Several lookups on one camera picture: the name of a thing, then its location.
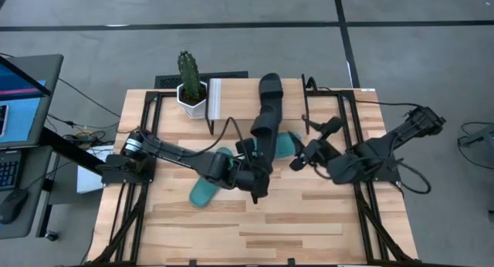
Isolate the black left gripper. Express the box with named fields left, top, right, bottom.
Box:
left=229, top=153, right=273, bottom=204

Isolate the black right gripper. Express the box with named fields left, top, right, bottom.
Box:
left=289, top=137, right=333, bottom=173

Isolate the teal rubber slide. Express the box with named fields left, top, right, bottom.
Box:
left=274, top=130, right=307, bottom=161
left=188, top=146, right=235, bottom=209

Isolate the wooden shelf with black legs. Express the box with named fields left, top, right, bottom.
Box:
left=204, top=74, right=312, bottom=137

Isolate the white planter pot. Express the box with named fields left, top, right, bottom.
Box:
left=176, top=81, right=210, bottom=120

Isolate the green cactus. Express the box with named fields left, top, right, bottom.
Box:
left=177, top=50, right=203, bottom=103

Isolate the black floor vent grille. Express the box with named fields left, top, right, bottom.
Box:
left=154, top=69, right=250, bottom=90

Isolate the white paper sheet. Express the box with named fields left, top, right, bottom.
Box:
left=76, top=144, right=115, bottom=195

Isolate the black support beam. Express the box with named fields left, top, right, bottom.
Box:
left=38, top=127, right=117, bottom=177

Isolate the grey desk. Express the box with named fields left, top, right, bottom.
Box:
left=0, top=144, right=56, bottom=241

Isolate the black computer mouse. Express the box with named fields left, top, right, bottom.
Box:
left=0, top=188, right=29, bottom=225

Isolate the black keyboard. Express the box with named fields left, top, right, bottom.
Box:
left=0, top=150, right=22, bottom=192

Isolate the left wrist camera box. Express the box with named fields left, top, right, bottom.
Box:
left=235, top=137, right=257, bottom=157

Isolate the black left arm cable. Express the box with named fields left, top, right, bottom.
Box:
left=192, top=116, right=249, bottom=157

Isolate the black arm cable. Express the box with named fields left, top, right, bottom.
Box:
left=192, top=116, right=249, bottom=157
left=385, top=157, right=432, bottom=195

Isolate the black metal table frame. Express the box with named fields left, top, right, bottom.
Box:
left=89, top=90, right=211, bottom=265
left=300, top=88, right=420, bottom=265

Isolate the black cable on table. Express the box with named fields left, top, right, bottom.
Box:
left=306, top=76, right=424, bottom=108

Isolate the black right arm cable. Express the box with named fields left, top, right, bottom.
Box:
left=385, top=157, right=432, bottom=195

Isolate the yellow cable hub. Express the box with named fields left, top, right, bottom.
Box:
left=73, top=130, right=98, bottom=147

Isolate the grey device with cable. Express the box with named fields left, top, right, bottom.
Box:
left=456, top=121, right=494, bottom=172

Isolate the black floor cable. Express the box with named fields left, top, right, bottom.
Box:
left=56, top=77, right=122, bottom=120

